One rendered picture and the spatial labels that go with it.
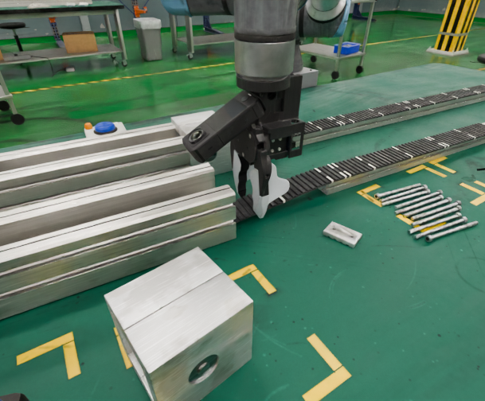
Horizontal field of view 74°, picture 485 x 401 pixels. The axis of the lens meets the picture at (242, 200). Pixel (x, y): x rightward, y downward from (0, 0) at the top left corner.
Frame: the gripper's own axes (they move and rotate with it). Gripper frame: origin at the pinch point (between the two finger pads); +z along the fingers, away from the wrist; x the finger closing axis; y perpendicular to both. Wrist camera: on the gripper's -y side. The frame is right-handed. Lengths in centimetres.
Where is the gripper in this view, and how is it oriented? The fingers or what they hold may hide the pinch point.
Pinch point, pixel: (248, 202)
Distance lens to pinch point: 53.0
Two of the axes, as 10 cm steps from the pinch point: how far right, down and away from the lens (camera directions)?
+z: 0.0, 8.2, 5.8
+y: 8.9, -2.7, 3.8
